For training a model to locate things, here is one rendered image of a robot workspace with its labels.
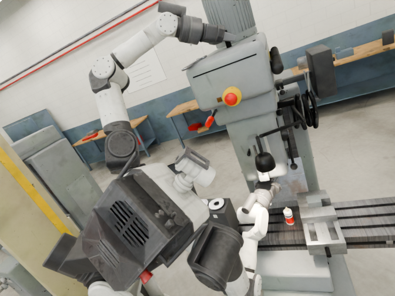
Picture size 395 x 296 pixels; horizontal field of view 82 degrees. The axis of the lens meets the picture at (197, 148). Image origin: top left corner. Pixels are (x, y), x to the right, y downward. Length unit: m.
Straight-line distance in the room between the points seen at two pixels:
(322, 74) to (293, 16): 4.01
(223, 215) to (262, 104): 0.64
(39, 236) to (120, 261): 1.55
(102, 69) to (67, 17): 6.04
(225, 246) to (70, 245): 0.51
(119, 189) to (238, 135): 0.56
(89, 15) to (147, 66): 1.70
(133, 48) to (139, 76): 5.16
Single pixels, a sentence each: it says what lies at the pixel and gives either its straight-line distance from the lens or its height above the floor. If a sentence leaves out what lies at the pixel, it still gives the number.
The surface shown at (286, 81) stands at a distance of 1.27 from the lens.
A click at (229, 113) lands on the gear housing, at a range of 0.89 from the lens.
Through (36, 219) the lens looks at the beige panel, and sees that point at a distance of 2.17.
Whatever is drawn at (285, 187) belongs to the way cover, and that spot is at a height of 0.97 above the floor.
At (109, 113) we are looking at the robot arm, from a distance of 0.79.
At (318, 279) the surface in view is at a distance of 1.29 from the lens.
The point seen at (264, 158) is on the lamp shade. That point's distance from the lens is 0.86.
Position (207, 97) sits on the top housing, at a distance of 0.78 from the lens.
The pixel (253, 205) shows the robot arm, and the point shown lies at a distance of 1.01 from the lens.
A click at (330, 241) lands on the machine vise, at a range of 1.18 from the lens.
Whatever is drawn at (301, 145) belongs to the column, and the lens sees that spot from 1.51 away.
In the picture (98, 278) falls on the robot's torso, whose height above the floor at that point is 1.41.
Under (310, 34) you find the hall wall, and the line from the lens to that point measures 5.22.
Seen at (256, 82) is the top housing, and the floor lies 1.78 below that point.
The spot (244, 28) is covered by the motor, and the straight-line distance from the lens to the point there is 1.12.
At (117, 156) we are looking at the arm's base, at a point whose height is 1.75.
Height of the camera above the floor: 1.94
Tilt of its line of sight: 22 degrees down
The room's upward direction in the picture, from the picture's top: 23 degrees counter-clockwise
